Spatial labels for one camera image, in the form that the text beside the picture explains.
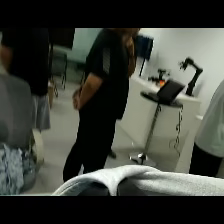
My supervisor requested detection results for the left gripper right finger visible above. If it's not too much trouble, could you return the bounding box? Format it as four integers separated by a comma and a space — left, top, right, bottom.
116, 177, 152, 197

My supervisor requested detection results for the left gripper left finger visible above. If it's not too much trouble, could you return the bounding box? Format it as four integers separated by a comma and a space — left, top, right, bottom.
77, 181, 110, 197

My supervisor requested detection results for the white garment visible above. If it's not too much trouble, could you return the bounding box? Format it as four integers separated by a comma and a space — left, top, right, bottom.
52, 164, 224, 197

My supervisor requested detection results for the round black stand table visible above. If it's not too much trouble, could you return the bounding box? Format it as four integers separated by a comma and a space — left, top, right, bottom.
129, 91, 184, 165

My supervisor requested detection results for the white counter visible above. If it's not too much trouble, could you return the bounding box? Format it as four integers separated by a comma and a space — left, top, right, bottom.
117, 74, 203, 158

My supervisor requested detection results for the blue patterned garment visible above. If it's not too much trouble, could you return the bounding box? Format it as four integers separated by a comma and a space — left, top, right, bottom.
0, 143, 37, 196

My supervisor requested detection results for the person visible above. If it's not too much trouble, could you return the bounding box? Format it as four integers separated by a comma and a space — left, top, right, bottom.
62, 28, 141, 183
188, 79, 224, 179
0, 28, 52, 133

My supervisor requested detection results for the black laptop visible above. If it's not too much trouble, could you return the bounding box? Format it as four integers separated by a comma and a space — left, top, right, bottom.
156, 79, 186, 104

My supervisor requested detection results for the black monitor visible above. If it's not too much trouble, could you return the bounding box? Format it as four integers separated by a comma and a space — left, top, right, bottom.
134, 34, 155, 78

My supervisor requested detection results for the black cable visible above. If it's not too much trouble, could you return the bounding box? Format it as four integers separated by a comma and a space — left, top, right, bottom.
168, 104, 185, 158

